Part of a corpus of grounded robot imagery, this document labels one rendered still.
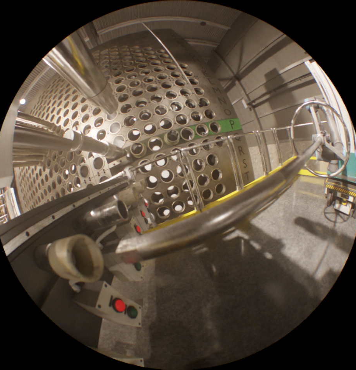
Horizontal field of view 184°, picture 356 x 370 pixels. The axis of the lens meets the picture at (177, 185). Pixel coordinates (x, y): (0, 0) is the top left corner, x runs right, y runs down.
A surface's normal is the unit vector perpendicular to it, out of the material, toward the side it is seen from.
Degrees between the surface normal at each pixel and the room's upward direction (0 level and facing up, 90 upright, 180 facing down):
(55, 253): 41
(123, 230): 90
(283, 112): 90
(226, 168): 90
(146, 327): 0
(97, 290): 0
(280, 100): 90
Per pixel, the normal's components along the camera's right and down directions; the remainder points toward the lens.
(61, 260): -0.05, -0.38
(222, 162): 0.16, 0.16
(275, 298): -0.33, -0.92
